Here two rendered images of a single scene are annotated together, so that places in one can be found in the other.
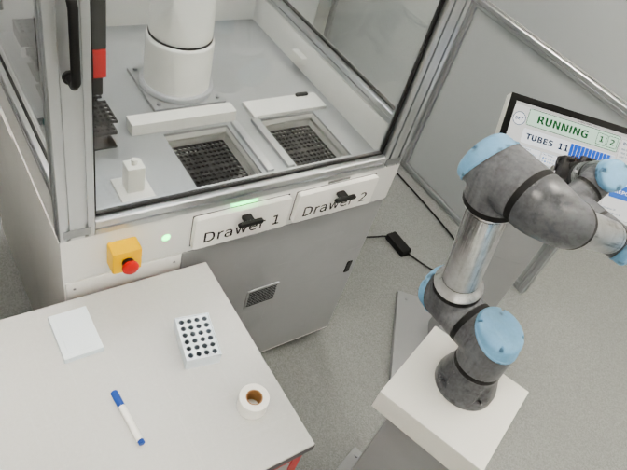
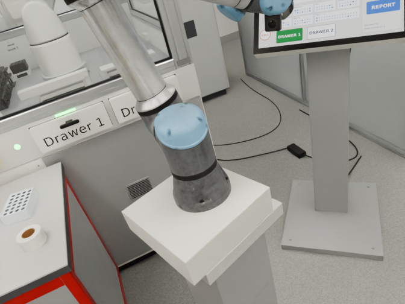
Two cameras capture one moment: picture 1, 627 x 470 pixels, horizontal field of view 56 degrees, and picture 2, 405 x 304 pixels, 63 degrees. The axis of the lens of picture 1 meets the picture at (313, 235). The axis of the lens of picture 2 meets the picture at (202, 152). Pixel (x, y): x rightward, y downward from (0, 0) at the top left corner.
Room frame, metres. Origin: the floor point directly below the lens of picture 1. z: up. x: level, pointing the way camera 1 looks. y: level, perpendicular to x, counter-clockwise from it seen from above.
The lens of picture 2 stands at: (0.34, -0.85, 1.39)
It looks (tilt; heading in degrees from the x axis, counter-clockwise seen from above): 33 degrees down; 31
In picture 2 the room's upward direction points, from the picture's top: 16 degrees counter-clockwise
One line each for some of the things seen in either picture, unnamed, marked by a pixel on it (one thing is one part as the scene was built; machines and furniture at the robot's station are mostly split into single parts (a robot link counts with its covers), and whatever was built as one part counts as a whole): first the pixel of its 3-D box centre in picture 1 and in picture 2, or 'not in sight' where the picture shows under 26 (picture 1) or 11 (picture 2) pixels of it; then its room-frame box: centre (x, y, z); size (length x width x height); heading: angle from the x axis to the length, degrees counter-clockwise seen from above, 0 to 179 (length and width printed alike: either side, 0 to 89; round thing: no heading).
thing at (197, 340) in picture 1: (197, 339); (20, 205); (0.81, 0.18, 0.78); 0.12 x 0.08 x 0.04; 35
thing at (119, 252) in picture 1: (124, 255); not in sight; (0.90, 0.41, 0.88); 0.07 x 0.05 x 0.07; 136
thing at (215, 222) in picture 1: (242, 221); (72, 127); (1.15, 0.19, 0.87); 0.29 x 0.02 x 0.11; 136
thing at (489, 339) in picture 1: (489, 341); (184, 137); (0.91, -0.46, 1.00); 0.13 x 0.12 x 0.14; 46
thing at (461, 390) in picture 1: (471, 372); (197, 177); (0.90, -0.47, 0.88); 0.15 x 0.15 x 0.10
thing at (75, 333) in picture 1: (76, 333); not in sight; (0.72, 0.45, 0.77); 0.13 x 0.09 x 0.02; 46
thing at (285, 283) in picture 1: (174, 220); (110, 161); (1.52, 0.51, 0.40); 1.03 x 0.95 x 0.80; 136
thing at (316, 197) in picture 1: (335, 198); (147, 99); (1.37, -0.03, 0.87); 0.29 x 0.02 x 0.11; 136
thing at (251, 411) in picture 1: (253, 401); (31, 237); (0.70, 0.01, 0.78); 0.07 x 0.07 x 0.04
